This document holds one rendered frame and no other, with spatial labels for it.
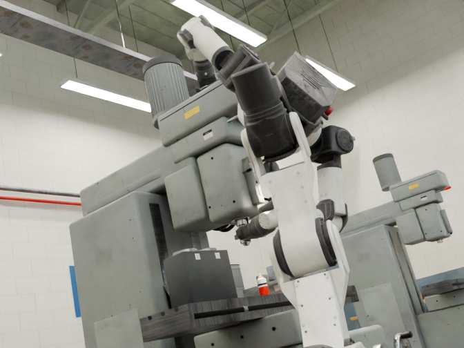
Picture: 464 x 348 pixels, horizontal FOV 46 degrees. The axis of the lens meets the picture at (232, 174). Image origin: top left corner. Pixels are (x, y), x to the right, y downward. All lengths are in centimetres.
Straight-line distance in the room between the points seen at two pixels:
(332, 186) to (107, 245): 114
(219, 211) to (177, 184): 26
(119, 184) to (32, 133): 475
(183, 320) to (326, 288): 53
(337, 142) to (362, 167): 732
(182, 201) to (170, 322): 73
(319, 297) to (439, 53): 794
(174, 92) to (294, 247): 135
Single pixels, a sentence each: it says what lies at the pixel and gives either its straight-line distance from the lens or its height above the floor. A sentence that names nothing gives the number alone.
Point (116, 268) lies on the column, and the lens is 255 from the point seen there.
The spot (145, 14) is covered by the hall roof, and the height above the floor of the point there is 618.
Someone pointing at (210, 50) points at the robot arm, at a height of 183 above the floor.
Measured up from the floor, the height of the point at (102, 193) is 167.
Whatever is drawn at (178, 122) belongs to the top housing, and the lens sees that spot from 249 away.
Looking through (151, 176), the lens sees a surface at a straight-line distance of 258.
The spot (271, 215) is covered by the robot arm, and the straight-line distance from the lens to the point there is 212.
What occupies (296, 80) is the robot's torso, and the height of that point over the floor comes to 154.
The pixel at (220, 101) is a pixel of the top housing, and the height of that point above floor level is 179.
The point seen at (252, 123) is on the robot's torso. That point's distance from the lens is 159.
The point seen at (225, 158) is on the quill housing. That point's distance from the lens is 231.
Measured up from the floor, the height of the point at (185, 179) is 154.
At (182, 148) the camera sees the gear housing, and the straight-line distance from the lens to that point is 245.
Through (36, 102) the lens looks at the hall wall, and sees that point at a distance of 771.
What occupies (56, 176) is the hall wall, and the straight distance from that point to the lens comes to 737.
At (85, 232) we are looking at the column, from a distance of 273.
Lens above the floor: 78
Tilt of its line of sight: 18 degrees up
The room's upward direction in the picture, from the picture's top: 13 degrees counter-clockwise
